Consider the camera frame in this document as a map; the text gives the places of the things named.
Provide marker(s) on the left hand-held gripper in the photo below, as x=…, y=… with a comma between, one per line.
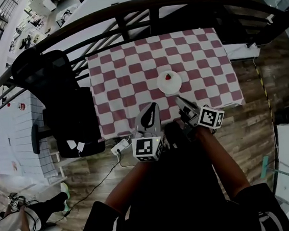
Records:
x=148, y=148

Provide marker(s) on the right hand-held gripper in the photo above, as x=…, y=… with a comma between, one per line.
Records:
x=207, y=117

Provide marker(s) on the white plate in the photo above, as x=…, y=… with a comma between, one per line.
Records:
x=169, y=86

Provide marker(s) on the person's right forearm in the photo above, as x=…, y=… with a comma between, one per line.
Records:
x=222, y=160

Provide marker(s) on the person's left forearm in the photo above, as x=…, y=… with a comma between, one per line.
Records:
x=127, y=188

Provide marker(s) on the red strawberry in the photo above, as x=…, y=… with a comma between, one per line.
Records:
x=168, y=77

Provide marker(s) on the white power strip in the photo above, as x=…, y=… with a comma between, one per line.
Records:
x=120, y=146

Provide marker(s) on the pink checkered table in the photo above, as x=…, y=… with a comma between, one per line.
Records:
x=200, y=63

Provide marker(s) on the white paper tag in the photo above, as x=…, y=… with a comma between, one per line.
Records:
x=81, y=146
x=71, y=144

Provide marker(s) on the white flat board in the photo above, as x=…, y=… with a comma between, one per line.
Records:
x=241, y=51

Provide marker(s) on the yellow black floor tape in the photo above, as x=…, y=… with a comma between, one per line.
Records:
x=264, y=89

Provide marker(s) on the black office chair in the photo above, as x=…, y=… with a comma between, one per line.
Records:
x=64, y=105

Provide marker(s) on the person's black clothing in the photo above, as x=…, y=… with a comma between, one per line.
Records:
x=184, y=198

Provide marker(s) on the teal plastic tool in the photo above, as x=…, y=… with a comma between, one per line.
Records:
x=264, y=167

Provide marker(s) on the black box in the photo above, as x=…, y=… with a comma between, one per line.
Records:
x=286, y=114

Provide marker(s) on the black metal railing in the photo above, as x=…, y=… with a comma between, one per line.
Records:
x=148, y=4

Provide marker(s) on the small red white cup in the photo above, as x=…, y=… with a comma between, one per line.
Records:
x=22, y=106

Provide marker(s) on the white grid cloth table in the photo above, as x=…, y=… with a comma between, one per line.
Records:
x=24, y=145

